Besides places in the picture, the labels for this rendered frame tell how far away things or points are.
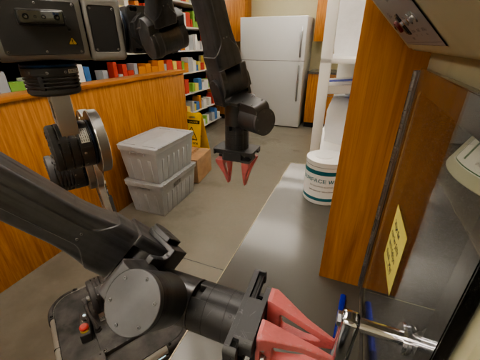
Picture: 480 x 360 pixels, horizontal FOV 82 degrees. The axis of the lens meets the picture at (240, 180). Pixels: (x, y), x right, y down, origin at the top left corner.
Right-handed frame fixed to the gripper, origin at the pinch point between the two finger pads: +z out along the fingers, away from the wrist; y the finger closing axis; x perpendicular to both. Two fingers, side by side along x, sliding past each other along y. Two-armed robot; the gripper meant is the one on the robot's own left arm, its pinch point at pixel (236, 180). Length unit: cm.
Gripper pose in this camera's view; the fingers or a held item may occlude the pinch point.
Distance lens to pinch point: 71.6
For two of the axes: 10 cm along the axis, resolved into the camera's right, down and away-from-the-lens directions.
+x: 3.7, -4.1, 8.3
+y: 9.3, 1.7, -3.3
